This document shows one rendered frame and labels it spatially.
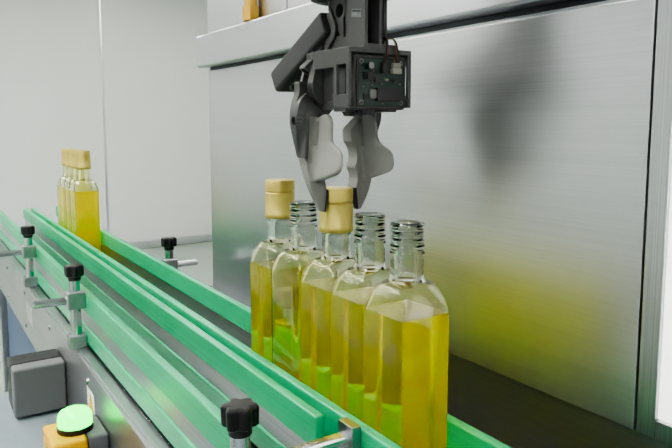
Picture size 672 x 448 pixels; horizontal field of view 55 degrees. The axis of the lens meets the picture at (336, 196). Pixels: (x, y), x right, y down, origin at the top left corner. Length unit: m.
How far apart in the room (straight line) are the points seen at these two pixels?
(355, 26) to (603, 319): 0.33
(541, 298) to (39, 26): 6.14
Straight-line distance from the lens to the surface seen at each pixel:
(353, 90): 0.58
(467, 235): 0.68
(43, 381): 1.20
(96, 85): 6.59
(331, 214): 0.64
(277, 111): 1.06
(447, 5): 0.72
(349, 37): 0.60
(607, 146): 0.57
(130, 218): 6.71
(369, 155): 0.64
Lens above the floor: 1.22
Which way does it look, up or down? 6 degrees down
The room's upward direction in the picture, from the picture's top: straight up
